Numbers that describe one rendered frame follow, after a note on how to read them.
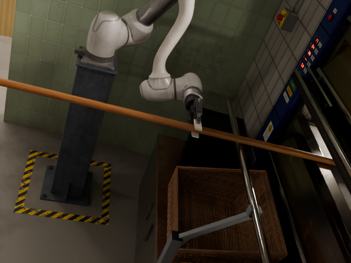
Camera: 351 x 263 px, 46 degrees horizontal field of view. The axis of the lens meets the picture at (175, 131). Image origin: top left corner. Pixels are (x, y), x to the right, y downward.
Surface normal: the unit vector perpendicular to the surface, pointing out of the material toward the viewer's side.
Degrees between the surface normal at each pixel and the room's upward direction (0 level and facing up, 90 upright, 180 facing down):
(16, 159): 0
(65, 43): 90
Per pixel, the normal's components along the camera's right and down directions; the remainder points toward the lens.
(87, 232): 0.31, -0.77
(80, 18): 0.03, 0.60
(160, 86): 0.00, 0.17
